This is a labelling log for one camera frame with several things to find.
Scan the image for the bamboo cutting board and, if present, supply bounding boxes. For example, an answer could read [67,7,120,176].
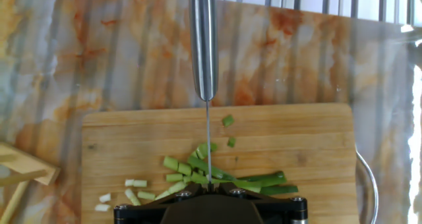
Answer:
[80,102,360,224]

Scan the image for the clear glass dish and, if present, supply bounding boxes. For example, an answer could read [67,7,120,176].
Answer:
[355,144,379,224]

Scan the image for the wooden peg rack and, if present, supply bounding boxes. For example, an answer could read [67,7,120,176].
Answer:
[0,141,61,224]

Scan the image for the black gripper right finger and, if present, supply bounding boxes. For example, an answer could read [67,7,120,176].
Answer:
[212,182,310,224]

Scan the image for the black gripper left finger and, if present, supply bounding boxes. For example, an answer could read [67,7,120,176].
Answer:
[113,183,210,224]

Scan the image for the uncut green garlic stalks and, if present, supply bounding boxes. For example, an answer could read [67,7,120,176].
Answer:
[187,155,299,196]

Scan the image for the steel cleaver knife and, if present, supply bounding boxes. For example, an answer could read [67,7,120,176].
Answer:
[188,0,220,185]

